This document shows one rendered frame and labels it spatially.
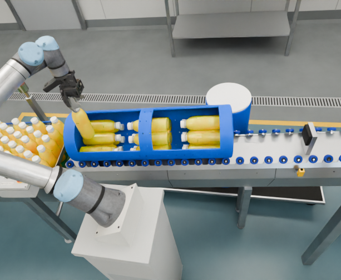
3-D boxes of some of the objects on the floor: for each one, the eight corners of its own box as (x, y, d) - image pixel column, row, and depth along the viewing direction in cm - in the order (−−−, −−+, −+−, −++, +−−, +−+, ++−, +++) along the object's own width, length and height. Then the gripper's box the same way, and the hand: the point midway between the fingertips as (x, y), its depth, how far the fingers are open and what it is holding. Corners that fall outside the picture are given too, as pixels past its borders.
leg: (242, 213, 230) (250, 171, 182) (235, 213, 231) (241, 171, 183) (242, 206, 234) (249, 164, 186) (235, 206, 235) (240, 164, 187)
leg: (244, 229, 221) (253, 190, 174) (237, 229, 222) (243, 190, 174) (243, 222, 225) (252, 182, 177) (236, 221, 226) (242, 182, 178)
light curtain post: (311, 265, 199) (494, 70, 70) (302, 264, 200) (467, 72, 70) (309, 256, 203) (478, 56, 73) (300, 255, 204) (453, 58, 74)
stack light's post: (87, 183, 268) (30, 99, 184) (83, 183, 269) (24, 99, 185) (88, 179, 271) (32, 94, 187) (84, 180, 271) (26, 95, 187)
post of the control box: (88, 252, 225) (24, 192, 148) (83, 252, 225) (17, 193, 149) (89, 247, 227) (26, 186, 151) (85, 247, 228) (20, 186, 151)
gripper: (68, 80, 112) (87, 116, 129) (75, 63, 120) (93, 100, 136) (48, 81, 114) (69, 117, 130) (57, 65, 121) (76, 101, 137)
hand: (74, 106), depth 132 cm, fingers closed on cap, 4 cm apart
